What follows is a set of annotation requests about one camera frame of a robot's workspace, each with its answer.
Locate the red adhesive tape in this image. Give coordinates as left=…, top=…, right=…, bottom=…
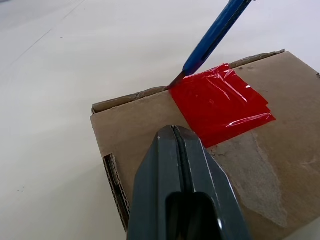
left=168, top=63, right=277, bottom=148

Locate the brown cardboard box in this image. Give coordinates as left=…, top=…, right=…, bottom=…
left=89, top=49, right=320, bottom=240

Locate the blue utility knife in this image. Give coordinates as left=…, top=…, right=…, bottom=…
left=166, top=0, right=256, bottom=90

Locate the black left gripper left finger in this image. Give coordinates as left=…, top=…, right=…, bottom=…
left=126, top=125, right=186, bottom=240

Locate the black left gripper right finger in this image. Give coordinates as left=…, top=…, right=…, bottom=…
left=172, top=125, right=252, bottom=240

